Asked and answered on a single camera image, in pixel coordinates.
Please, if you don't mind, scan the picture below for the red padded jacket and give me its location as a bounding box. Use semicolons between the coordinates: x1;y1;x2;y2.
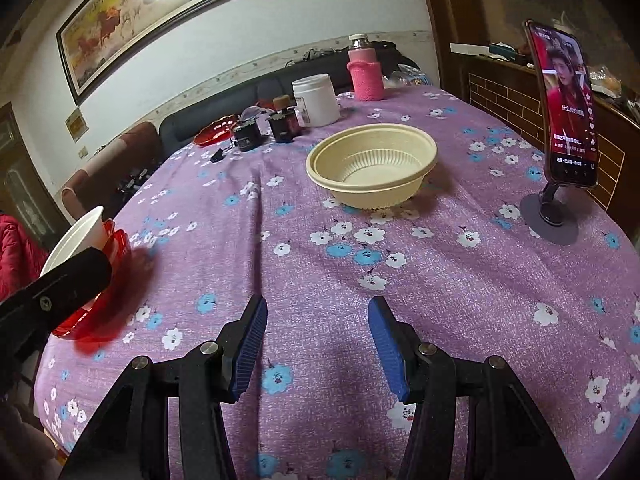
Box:
0;212;48;306

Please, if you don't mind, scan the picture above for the cream plastic bowl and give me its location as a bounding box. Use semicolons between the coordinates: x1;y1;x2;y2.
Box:
306;122;439;211

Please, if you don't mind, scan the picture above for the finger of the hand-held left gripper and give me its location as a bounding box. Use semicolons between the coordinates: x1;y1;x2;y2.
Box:
0;247;113;348

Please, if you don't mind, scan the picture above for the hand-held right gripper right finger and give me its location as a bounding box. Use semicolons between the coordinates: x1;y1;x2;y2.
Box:
368;295;576;480

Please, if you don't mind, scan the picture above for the dark brown jar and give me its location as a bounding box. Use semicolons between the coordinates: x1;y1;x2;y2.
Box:
266;111;302;144

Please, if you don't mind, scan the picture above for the brown chair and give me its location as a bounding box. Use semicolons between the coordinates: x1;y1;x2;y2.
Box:
60;121;163;221

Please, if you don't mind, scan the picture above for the grey phone stand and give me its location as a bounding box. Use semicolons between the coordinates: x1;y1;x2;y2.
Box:
520;182;581;246

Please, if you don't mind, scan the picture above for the clear plastic bag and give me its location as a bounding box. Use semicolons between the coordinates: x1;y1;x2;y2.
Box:
385;67;431;88

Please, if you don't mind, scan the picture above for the white paper bowl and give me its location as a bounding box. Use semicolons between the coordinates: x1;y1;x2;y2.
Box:
40;205;108;281

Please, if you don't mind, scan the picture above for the pink thermos with knitted sleeve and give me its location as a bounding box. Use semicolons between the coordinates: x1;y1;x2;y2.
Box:
347;34;386;102

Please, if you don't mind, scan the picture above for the wooden cabinet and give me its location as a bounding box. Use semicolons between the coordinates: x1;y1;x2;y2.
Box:
450;42;640;211

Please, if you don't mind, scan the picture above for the smartphone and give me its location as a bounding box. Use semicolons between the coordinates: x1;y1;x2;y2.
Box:
523;20;600;190

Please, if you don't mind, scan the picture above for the red glass plate gold rim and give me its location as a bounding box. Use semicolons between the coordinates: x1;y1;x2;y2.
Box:
50;229;133;341

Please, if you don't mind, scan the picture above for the dark sofa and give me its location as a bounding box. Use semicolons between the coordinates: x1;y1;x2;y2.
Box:
159;40;421;153

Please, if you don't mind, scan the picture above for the small gold wall plaque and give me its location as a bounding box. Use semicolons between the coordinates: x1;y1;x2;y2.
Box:
65;108;90;142

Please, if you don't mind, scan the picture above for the wooden door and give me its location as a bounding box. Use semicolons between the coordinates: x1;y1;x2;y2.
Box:
0;102;66;241

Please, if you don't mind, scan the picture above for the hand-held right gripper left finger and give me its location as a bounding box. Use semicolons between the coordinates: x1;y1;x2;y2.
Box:
59;293;269;480

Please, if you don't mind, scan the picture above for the framed horse painting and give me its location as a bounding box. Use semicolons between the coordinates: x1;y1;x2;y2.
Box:
56;0;256;106

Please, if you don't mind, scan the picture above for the small black box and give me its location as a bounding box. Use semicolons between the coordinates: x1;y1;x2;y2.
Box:
231;120;263;153

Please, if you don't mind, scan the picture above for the white plastic jar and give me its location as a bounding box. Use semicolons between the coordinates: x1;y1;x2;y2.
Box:
291;74;341;127

